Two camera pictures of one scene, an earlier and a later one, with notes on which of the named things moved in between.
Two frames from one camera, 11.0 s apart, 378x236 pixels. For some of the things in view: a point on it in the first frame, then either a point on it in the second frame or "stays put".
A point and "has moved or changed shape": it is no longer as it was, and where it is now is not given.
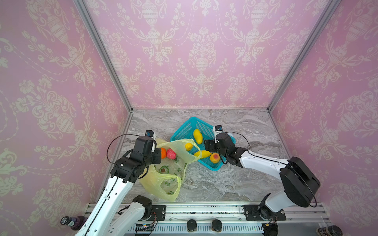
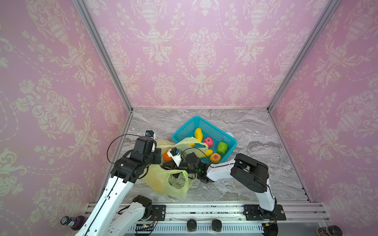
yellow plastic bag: x=164 y=179 has moved or changed shape
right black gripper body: x=211 y=146 -> x=183 y=164
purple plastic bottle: x=75 y=222 stays put
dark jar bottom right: x=332 y=230 stays put
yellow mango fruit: x=198 y=136 stays put
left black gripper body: x=155 y=157 stays put
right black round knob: x=216 y=224 stays put
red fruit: x=171 y=154 has moved or changed shape
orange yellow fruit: x=215 y=158 stays put
